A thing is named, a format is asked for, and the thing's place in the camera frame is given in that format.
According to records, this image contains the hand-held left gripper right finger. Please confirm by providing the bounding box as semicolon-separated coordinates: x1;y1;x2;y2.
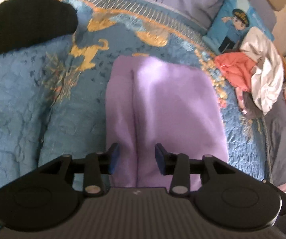
155;143;236;196

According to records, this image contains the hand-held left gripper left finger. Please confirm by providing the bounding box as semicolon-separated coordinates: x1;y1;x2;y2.
37;142;120;196

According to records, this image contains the purple hoodie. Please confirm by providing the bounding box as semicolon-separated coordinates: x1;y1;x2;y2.
105;56;229;192

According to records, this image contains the blue quilted bedspread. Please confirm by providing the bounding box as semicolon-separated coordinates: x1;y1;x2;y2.
0;0;271;231

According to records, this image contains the grey and pink garment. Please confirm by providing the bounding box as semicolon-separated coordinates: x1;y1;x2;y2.
235;87;267;120

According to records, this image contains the coral sweater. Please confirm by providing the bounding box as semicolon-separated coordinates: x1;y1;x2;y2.
215;52;258;93

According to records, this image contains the white shirt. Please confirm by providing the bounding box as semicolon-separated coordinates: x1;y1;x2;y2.
240;26;285;116

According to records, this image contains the blue cartoon officer cushion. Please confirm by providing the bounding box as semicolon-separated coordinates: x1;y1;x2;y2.
203;0;275;56

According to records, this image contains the black folded garment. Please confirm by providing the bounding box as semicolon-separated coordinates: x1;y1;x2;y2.
0;0;79;58

